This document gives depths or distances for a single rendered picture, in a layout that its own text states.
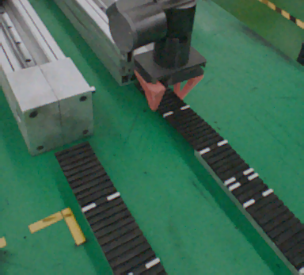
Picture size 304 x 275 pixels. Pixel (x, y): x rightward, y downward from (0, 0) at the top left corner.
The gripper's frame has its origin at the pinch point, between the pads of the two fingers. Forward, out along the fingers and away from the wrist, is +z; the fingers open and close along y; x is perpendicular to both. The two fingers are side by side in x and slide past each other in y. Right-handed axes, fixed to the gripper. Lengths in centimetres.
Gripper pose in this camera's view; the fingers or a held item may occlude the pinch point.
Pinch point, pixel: (165, 101)
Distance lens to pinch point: 66.2
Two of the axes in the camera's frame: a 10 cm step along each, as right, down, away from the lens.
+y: -8.3, 2.8, -4.7
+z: -0.9, 7.7, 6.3
